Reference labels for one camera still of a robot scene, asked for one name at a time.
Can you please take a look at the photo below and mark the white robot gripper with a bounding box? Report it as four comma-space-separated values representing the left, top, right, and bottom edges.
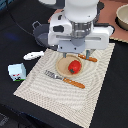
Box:
47, 18, 115, 60

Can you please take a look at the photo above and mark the red toy tomato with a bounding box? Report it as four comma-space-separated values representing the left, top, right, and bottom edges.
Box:
68, 60, 81, 74

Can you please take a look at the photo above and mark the grey toy pot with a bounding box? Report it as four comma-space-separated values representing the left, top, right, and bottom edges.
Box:
32, 21, 49, 47

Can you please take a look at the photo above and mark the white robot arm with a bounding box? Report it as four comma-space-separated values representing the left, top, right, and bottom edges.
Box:
39, 0, 114, 56

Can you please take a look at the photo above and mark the round wooden plate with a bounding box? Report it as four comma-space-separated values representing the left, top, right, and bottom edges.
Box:
56, 54, 82, 78

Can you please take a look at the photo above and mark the pink toy stove top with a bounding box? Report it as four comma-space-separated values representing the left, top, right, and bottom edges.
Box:
47, 0, 128, 44

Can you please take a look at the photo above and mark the beige woven placemat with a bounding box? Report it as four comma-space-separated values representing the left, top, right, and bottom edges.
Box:
14, 43, 115, 128

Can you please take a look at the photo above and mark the cream bowl on stove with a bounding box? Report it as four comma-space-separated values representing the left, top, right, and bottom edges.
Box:
116, 4, 128, 30

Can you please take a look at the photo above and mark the light blue milk carton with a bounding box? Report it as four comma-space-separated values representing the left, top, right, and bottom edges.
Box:
8, 63, 26, 81

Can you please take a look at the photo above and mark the wooden handled toy knife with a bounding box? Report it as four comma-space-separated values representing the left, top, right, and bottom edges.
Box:
78, 54, 98, 62

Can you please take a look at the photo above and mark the wooden handled toy fork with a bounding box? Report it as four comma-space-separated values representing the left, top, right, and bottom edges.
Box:
44, 70, 85, 89

